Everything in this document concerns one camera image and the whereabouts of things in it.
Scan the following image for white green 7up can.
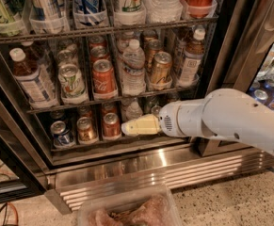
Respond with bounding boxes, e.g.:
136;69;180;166
58;64;89;105

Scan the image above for brown tea bottle right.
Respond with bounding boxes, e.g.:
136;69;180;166
176;26;205;87

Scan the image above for brown tea bottle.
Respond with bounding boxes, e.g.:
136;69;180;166
176;26;205;87
9;48;58;109

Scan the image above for blue pepsi can bottom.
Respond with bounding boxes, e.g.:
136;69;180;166
50;121;75;148

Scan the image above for steel fridge vent grille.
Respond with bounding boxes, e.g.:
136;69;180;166
45;144;274;214

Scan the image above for red coca-cola can front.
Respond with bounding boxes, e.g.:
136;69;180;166
92;59;118;100

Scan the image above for clear plastic bin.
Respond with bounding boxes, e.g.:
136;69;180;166
78;185;183;226

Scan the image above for right fridge glass door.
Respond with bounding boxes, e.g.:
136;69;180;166
198;0;274;157

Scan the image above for wire top shelf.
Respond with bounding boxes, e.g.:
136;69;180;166
0;14;219;45

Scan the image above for gold can bottom left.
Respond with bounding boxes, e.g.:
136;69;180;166
76;117;98;144

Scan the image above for small water bottle bottom shelf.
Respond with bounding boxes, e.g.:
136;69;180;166
126;102;143;121

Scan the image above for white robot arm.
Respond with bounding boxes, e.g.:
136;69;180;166
121;89;274;156

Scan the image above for gold can middle shelf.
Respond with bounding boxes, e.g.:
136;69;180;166
149;51;172;90

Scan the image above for clear water bottle shelf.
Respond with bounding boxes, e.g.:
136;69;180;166
121;39;145;96

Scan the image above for red can bottom shelf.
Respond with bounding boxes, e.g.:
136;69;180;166
103;113;121;140

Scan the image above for brown tea bottle left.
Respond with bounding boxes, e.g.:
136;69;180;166
9;48;58;109

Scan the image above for red and black cables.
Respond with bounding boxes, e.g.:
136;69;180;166
0;202;20;226

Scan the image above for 7up bottle top shelf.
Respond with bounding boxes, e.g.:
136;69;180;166
113;0;146;25

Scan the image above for red can second row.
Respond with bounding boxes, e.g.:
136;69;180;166
90;46;110;63

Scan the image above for green can bottom shelf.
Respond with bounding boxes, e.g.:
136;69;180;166
151;105;161;116

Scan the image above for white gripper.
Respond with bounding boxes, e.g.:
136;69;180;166
121;99;212;138

